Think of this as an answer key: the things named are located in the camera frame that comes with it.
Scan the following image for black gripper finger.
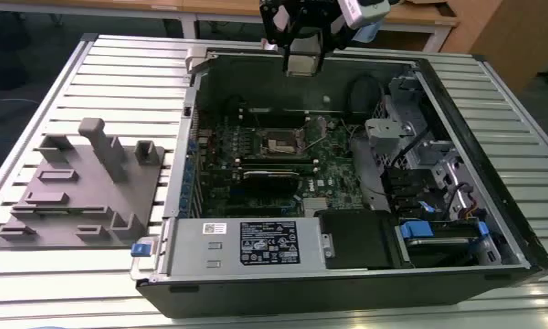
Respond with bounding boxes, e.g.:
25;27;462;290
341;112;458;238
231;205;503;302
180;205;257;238
280;33;299;75
317;32;335;75

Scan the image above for silver CPU chip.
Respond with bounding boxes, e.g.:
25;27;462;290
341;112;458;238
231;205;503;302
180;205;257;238
285;53;324;77

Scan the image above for CPU socket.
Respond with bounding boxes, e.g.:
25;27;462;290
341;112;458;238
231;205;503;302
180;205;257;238
257;127;312;159

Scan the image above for black RAM slot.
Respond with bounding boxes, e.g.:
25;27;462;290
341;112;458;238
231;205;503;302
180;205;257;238
239;156;312;165

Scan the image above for wooden desk white legs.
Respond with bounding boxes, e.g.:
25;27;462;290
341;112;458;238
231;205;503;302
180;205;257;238
0;0;200;38
196;0;462;52

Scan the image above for silver drive cage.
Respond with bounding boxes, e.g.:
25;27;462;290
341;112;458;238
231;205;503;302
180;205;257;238
364;75;467;172

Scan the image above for green RAM stick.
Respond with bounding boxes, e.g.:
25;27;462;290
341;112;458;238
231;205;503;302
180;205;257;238
243;163;315;173

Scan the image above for green motherboard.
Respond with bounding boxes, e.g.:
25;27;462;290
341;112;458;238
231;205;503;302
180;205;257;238
193;114;371;219

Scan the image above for black graphics card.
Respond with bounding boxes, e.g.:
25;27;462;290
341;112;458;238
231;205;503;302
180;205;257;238
241;169;303;202

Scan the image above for wooden cabinet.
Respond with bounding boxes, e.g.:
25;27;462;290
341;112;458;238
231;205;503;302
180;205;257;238
440;0;548;97

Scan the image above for silver chipset heat sink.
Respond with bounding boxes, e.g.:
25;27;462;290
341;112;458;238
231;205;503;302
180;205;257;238
303;197;328;217

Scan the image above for black disk bay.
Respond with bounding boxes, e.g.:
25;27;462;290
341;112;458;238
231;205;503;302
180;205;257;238
382;167;439;213

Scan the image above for hard disk in blue carrier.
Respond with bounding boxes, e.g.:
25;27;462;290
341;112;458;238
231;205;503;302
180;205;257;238
395;221;490;268

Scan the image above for silver power supply unit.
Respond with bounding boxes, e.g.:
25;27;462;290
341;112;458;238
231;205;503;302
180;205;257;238
157;217;323;278

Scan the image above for grey parts rack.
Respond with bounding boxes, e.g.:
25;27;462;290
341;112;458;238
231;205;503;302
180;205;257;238
0;117;167;248

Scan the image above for black office chair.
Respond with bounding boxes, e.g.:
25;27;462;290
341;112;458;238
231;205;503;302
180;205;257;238
0;10;33;92

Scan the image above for black open PC case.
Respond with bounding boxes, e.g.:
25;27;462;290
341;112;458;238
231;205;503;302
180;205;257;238
135;46;548;319

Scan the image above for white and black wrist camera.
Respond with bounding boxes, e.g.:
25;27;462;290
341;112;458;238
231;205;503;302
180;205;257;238
336;0;392;30

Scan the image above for black looped cable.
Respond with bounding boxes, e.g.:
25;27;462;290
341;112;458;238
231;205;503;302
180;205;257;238
347;73;387;114

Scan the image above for black flat cable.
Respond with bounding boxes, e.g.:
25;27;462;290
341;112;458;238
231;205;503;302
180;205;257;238
390;135;419;169

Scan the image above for coloured wire bundle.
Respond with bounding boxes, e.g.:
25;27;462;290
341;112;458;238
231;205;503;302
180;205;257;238
454;181;483;220

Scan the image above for blue floor cable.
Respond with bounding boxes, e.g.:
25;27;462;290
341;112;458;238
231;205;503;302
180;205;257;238
0;97;43;145

